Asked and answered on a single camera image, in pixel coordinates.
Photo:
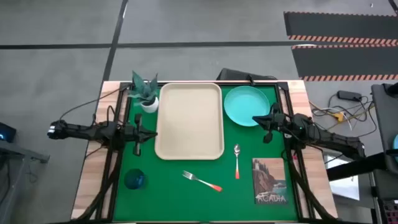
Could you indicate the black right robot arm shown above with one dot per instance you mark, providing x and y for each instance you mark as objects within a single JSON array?
[{"x": 329, "y": 137}]

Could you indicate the white board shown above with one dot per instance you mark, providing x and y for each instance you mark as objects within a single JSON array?
[{"x": 345, "y": 188}]

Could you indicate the black aluminium table frame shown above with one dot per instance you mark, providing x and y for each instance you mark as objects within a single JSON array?
[{"x": 300, "y": 199}]

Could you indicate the dark grey chair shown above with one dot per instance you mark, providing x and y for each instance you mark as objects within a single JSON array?
[{"x": 384, "y": 118}]

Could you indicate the black computer blue light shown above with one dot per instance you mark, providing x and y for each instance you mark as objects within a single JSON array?
[{"x": 7, "y": 132}]

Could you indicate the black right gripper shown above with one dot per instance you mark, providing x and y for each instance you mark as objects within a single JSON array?
[{"x": 278, "y": 123}]

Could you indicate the grey metal desk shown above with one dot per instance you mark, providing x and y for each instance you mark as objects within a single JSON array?
[{"x": 12, "y": 149}]

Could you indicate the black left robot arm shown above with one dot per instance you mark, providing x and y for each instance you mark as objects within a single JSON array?
[{"x": 87, "y": 130}]

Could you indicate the black hazard-striped floor mat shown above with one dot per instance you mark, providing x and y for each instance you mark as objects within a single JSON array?
[
  {"x": 339, "y": 25},
  {"x": 342, "y": 60}
]

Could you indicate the beige plastic tray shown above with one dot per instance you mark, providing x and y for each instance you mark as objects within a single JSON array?
[{"x": 189, "y": 121}]

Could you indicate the teal round object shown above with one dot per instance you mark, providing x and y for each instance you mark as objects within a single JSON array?
[{"x": 395, "y": 142}]

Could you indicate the artificial plant white pot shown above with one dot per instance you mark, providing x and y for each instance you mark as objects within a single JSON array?
[{"x": 150, "y": 105}]

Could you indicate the black case behind table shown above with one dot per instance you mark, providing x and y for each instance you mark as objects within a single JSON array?
[{"x": 236, "y": 75}]

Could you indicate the green felt mat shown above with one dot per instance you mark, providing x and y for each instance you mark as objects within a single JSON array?
[{"x": 174, "y": 205}]

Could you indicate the blue translucent cup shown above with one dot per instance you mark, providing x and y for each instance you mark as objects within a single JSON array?
[{"x": 135, "y": 180}]

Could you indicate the dark equipment cabinet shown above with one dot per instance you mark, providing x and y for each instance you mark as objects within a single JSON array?
[{"x": 385, "y": 193}]

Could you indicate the black metal beam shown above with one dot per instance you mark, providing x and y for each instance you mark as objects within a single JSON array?
[{"x": 354, "y": 168}]

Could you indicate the Acadia lighthouse postcard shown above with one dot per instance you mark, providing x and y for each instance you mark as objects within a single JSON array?
[{"x": 269, "y": 180}]

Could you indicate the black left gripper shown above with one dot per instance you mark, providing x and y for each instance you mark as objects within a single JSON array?
[{"x": 137, "y": 133}]

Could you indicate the yellow power plug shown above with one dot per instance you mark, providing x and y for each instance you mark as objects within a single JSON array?
[{"x": 339, "y": 117}]

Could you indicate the teal plastic plate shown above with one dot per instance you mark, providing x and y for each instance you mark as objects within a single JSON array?
[{"x": 242, "y": 102}]

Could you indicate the black power adapter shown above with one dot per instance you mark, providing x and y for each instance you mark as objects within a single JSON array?
[{"x": 349, "y": 95}]

